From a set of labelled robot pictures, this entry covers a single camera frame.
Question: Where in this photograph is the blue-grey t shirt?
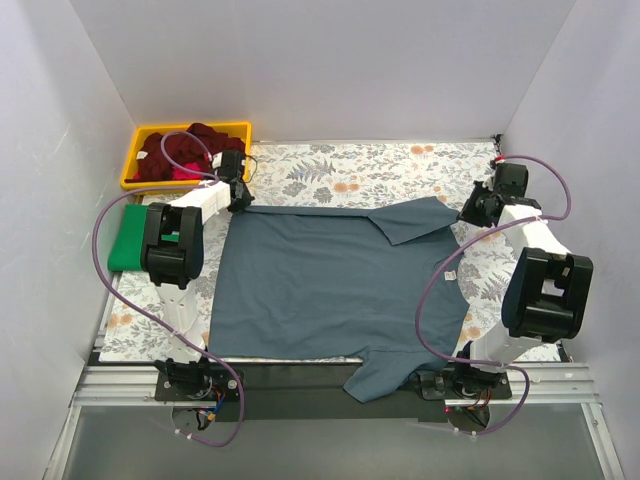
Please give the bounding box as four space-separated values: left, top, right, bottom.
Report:
209 197 469 402

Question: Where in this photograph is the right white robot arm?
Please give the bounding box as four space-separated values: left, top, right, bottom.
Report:
452 159 594 398

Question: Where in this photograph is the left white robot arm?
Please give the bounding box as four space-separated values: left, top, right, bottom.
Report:
140 150 255 364

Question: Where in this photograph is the yellow plastic bin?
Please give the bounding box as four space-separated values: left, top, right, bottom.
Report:
120 120 253 191

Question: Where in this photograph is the pink t shirt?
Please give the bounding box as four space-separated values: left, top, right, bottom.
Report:
172 162 210 181

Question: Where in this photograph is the dark red t shirt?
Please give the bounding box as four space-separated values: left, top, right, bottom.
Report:
131 122 248 182

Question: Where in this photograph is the floral table mat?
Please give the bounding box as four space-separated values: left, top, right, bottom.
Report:
96 141 516 362

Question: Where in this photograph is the folded green t shirt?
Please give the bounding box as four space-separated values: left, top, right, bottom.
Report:
107 204 147 272

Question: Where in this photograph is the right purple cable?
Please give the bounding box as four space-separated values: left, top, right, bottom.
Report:
414 155 572 435

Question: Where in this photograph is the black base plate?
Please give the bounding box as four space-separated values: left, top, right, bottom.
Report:
154 360 512 429

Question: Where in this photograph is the aluminium frame rail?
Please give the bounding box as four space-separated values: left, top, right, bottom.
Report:
71 365 171 407

